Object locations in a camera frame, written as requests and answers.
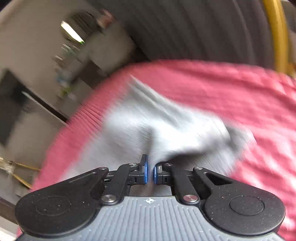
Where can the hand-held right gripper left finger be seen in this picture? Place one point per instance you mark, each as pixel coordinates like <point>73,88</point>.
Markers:
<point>145,171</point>

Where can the pink ribbed blanket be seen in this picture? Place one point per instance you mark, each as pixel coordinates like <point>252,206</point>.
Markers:
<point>231,92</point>

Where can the dark grey curtain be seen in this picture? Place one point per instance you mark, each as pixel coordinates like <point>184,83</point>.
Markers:
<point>189,30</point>

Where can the grey pants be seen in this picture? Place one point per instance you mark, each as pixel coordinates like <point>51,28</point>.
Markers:
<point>138,129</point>

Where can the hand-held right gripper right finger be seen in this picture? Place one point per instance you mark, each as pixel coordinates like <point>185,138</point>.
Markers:
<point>155,175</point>

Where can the round mirror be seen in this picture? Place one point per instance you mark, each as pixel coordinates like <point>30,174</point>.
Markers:
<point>77,27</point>

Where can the gold tripod shelf stand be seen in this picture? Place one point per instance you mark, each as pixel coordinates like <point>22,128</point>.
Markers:
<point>20,165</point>

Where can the white black-edged panel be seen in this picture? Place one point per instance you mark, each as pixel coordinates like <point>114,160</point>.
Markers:
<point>46,107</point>

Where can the dark wall television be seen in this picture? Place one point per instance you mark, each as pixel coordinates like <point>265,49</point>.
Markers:
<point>9,109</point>

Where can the yellow pole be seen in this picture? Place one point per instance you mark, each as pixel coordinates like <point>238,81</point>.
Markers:
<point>277,34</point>

